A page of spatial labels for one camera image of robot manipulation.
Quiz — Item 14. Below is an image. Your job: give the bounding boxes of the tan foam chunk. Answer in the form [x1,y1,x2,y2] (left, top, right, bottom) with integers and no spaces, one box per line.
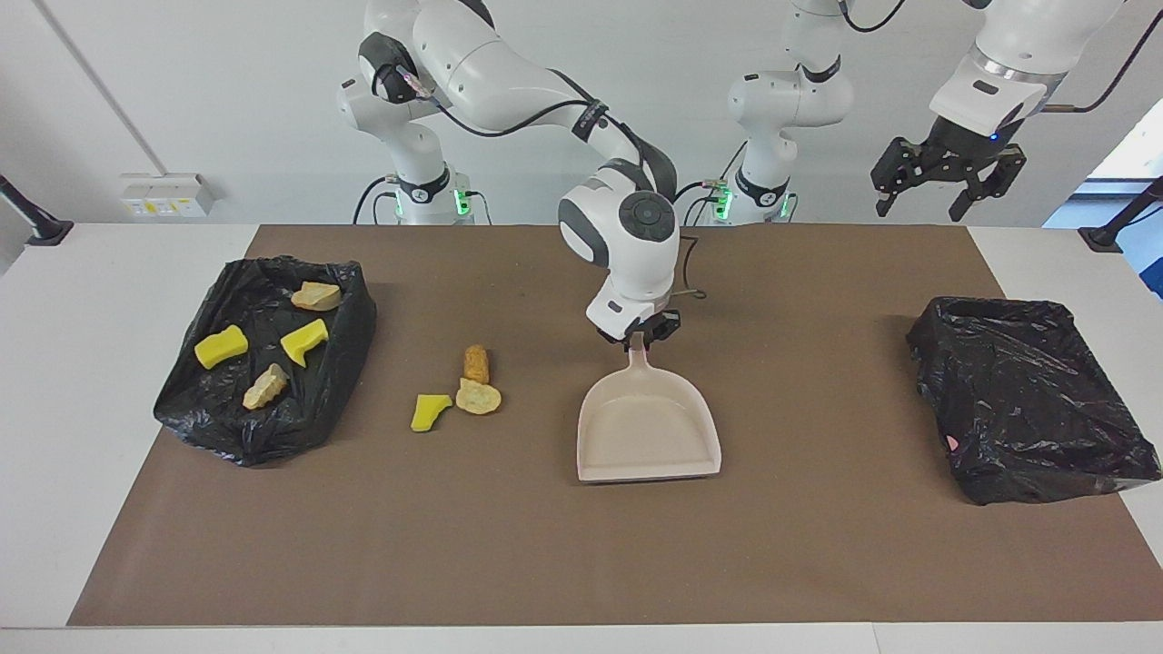
[454,378,502,417]

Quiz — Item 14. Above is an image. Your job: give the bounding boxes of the beige plastic dustpan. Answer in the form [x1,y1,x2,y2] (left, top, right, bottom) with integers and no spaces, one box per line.
[576,332,723,483]

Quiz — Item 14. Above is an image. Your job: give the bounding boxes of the black right base cable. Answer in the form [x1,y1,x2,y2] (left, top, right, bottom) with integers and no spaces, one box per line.
[353,175,401,225]

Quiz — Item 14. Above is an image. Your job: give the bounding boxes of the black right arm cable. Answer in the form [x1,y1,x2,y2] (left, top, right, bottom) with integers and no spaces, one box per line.
[363,36,711,301]

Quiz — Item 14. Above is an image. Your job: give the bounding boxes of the black clamp stand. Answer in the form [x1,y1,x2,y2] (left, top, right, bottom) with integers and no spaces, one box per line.
[1079,175,1163,253]
[0,173,75,247]

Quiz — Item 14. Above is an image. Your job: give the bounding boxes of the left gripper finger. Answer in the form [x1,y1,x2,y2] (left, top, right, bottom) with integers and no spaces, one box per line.
[949,150,1026,223]
[874,138,923,217]

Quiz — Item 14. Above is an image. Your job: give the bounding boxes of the white wall socket box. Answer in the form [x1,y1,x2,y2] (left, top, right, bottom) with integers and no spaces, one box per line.
[121,173,216,219]

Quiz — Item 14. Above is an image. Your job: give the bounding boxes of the pale beige foam chunk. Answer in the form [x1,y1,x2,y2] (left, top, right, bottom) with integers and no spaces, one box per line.
[242,363,291,411]
[291,281,343,312]

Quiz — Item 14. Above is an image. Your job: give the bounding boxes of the black bagged bin pink spot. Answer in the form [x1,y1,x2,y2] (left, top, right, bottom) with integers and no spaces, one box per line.
[906,296,1163,506]

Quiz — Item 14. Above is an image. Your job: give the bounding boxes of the yellow curved sponge wedge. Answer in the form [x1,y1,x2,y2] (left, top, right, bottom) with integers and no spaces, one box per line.
[411,393,453,433]

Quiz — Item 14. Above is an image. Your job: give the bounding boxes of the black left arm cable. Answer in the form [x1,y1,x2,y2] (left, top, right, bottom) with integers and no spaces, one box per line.
[840,0,1163,114]

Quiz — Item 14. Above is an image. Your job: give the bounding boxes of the black left base cable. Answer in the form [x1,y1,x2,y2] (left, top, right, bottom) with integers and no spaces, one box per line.
[677,177,728,226]

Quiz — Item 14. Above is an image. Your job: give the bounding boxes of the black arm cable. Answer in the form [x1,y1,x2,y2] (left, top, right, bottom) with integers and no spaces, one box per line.
[363,36,711,301]
[840,0,1163,114]

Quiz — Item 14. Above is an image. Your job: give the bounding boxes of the green and yellow sponge piece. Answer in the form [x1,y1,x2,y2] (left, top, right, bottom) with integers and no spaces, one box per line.
[280,318,330,368]

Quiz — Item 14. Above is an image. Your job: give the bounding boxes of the brown table mat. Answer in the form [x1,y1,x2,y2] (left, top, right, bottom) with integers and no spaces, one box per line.
[68,224,1163,628]

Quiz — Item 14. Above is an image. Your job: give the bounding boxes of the black base cable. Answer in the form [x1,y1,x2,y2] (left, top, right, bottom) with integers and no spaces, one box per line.
[677,177,728,226]
[353,175,401,225]

